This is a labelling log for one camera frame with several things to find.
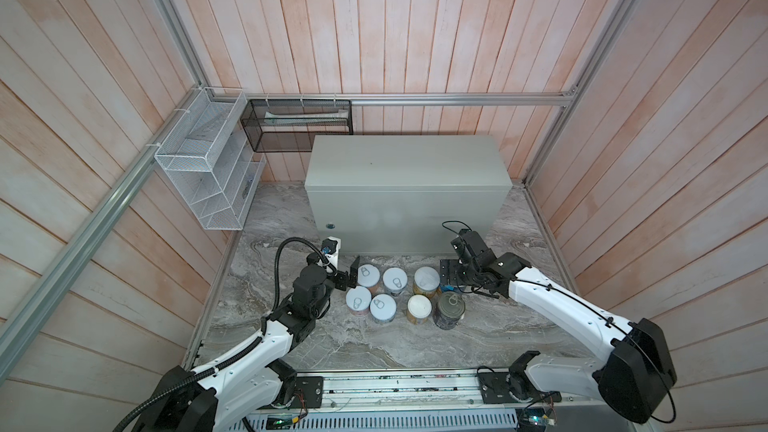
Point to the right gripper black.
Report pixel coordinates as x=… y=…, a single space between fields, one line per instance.
x=450 y=275

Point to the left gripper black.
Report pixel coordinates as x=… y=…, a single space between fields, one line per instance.
x=343 y=282

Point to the orange can white lid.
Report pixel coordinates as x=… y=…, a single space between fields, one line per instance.
x=419 y=309
x=426 y=281

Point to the dark tomato can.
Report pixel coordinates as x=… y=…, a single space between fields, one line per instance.
x=449 y=310

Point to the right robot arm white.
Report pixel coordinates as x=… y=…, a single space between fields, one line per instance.
x=630 y=370

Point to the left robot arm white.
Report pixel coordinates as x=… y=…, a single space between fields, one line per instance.
x=216 y=395

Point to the pull-tab can rear left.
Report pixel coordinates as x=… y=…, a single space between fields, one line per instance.
x=369 y=276

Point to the pull-tab can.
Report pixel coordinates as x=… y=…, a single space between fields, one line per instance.
x=395 y=281
x=369 y=276
x=383 y=308
x=358 y=300

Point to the pull-tab can front left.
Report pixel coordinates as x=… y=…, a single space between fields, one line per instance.
x=358 y=300

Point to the pull-tab can rear middle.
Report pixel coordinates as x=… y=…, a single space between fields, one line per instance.
x=395 y=281

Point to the pull-tab can front middle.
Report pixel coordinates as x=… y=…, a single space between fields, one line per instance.
x=383 y=308

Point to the orange can white lid front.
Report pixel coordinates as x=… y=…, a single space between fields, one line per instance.
x=419 y=309

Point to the grey metal cabinet box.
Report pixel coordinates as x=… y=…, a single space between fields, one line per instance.
x=394 y=195

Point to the black mesh basket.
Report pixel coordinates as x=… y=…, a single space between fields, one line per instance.
x=291 y=125

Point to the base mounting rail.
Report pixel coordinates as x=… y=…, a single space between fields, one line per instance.
x=410 y=400

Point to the white wire mesh shelf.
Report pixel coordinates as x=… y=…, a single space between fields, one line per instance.
x=208 y=158

